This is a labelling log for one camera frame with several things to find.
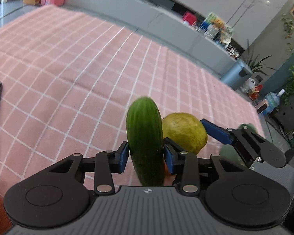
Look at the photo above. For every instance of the red box on console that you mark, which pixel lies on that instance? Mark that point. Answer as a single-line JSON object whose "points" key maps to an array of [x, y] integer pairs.
{"points": [[189, 18]]}

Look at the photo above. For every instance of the green colander bowl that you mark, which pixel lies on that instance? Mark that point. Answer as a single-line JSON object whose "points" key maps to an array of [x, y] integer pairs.
{"points": [[229, 152]]}

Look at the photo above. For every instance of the teddy bear gift bundle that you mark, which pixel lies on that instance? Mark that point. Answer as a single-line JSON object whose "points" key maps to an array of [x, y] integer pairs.
{"points": [[216, 29]]}

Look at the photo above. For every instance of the pink checkered tablecloth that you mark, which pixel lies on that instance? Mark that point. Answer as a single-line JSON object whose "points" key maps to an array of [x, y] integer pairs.
{"points": [[68, 79]]}

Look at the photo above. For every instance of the blue-grey trash bin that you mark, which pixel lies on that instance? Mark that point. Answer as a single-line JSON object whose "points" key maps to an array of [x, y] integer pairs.
{"points": [[237, 75]]}

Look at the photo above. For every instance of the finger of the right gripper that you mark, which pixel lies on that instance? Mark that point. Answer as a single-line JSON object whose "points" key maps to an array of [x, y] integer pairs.
{"points": [[220, 134]]}

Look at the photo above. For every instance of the potted long-leaf plant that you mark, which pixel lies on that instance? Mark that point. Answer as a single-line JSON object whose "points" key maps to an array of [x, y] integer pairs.
{"points": [[255, 63]]}

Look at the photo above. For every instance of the yellow-green pear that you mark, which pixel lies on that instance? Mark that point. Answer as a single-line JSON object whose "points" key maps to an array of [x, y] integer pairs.
{"points": [[186, 131]]}

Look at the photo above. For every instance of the blue water bottle jug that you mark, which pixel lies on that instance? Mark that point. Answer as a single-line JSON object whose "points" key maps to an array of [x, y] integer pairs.
{"points": [[273, 100]]}

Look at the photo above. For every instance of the white plastic bag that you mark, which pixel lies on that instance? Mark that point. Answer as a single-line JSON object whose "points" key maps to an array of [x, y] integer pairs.
{"points": [[248, 85]]}

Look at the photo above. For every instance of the green cucumber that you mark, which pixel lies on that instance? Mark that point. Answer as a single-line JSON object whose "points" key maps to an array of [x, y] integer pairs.
{"points": [[144, 136]]}

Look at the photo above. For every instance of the pink small heater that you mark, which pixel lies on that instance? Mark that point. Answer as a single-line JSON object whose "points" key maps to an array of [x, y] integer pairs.
{"points": [[262, 106]]}

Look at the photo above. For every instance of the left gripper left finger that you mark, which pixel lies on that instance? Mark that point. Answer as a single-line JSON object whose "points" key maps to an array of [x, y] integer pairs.
{"points": [[63, 192]]}

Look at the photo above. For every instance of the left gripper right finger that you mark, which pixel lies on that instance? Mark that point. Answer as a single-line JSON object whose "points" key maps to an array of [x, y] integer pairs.
{"points": [[231, 193]]}

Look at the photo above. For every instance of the grey tv console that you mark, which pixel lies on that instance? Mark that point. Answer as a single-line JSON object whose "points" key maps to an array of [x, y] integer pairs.
{"points": [[162, 26]]}

